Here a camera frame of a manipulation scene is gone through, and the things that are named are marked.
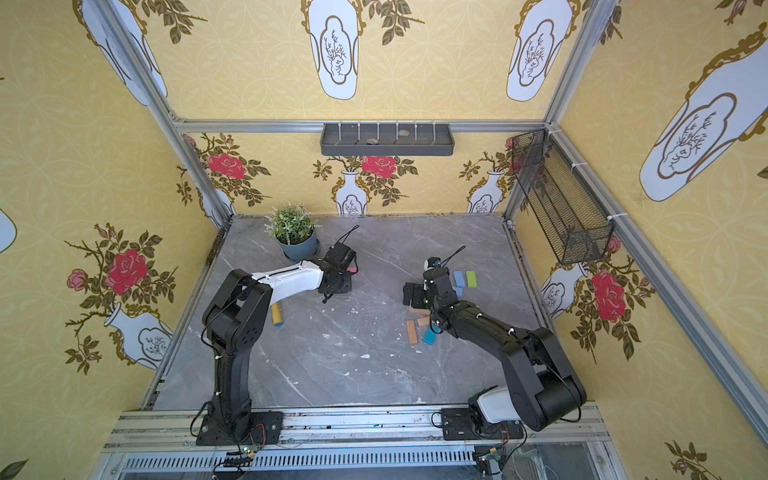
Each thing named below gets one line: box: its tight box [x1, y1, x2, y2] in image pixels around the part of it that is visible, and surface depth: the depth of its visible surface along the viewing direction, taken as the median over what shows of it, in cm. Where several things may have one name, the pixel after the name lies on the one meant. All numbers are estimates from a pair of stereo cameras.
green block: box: [466, 270, 479, 288], surface depth 102 cm
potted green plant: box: [264, 202, 322, 261], surface depth 99 cm
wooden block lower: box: [406, 320, 419, 345], surface depth 92 cm
